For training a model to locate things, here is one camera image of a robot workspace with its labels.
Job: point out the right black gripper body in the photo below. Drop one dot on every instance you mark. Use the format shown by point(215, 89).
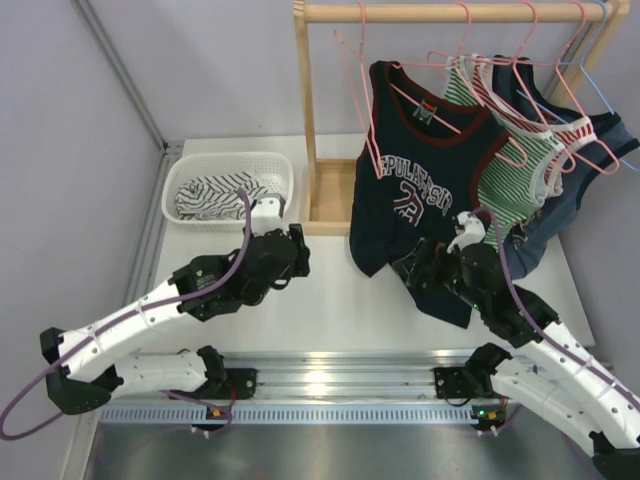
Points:
point(446, 271)

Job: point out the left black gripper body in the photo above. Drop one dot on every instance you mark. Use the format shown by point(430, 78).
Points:
point(300, 250)

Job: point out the black white striped tank top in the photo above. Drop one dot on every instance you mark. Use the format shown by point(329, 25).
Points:
point(215, 197)

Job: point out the pink wire hanger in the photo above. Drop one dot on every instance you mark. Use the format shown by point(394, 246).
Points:
point(360, 91)

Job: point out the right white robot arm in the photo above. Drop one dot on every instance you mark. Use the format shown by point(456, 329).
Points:
point(548, 371)

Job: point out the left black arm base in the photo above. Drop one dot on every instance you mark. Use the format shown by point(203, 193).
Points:
point(235, 382)

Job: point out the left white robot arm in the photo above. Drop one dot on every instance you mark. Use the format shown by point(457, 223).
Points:
point(102, 361)

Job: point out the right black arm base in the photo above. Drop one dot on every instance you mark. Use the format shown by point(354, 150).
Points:
point(459, 385)

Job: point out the navy printed tank top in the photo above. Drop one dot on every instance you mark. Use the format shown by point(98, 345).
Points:
point(430, 174)

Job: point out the green striped tank top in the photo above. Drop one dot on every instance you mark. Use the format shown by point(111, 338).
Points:
point(496, 187)

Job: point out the red striped tank top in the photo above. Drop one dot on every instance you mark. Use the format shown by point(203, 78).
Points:
point(551, 148)

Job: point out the blue navy tank top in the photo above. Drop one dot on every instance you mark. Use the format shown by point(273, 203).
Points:
point(526, 243)

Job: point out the pink hanger with navy top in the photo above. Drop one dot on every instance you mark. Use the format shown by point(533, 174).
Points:
point(423, 106)

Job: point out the pink hanger with red top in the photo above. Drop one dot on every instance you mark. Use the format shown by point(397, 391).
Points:
point(514, 13)

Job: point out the wooden clothes rack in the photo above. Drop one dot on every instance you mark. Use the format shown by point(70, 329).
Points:
point(329, 192)

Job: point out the white perforated plastic basket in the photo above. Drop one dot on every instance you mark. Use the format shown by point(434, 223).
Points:
point(273, 169)

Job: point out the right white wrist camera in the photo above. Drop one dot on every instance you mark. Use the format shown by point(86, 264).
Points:
point(469, 230)

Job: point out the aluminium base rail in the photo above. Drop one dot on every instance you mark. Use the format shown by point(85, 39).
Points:
point(338, 377)

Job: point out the grey slotted cable duct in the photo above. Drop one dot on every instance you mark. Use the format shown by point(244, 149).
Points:
point(301, 414)

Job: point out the aluminium frame post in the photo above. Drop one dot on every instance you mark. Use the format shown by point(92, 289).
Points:
point(97, 30)

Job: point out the light blue wire hanger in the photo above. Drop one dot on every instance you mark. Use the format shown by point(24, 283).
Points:
point(600, 85)

